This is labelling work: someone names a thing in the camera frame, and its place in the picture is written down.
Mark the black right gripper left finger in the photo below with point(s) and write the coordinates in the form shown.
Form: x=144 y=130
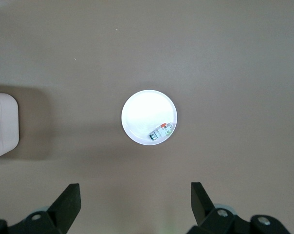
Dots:
x=64 y=209

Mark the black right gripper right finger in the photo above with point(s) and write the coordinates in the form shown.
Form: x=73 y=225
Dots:
x=205 y=214

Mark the small white tube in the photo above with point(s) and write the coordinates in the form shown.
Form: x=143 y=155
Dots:
x=161 y=132

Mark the white lidded storage box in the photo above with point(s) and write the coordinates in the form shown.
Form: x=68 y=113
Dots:
x=5 y=122

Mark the pink round plate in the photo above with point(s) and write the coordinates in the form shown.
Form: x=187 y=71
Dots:
x=147 y=112

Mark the brown table mat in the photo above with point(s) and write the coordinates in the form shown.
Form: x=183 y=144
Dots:
x=64 y=48

